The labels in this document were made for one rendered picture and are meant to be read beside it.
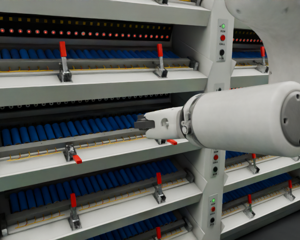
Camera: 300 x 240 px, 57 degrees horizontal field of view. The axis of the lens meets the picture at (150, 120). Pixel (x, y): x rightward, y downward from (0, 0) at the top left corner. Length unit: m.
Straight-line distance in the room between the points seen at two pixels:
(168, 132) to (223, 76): 0.51
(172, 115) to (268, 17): 0.19
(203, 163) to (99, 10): 0.56
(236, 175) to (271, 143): 0.80
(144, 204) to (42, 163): 0.34
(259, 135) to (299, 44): 0.14
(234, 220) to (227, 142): 0.87
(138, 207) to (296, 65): 0.62
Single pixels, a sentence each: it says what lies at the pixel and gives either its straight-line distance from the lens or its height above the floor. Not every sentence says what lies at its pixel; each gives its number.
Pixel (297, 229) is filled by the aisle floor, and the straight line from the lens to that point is 1.45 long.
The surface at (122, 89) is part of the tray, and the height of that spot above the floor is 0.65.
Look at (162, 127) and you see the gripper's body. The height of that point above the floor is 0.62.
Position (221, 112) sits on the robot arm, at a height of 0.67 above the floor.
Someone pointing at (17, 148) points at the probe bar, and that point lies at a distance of 0.72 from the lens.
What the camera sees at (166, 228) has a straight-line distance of 1.04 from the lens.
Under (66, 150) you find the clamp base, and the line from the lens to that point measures 0.72.
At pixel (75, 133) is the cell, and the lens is 0.78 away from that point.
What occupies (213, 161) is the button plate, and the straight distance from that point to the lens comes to 0.96.
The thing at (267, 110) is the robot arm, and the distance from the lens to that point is 0.31.
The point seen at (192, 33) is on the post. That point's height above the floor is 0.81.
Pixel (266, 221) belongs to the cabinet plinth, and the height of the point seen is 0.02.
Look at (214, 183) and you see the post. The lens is 1.00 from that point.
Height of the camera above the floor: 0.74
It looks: 13 degrees down
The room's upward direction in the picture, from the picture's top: straight up
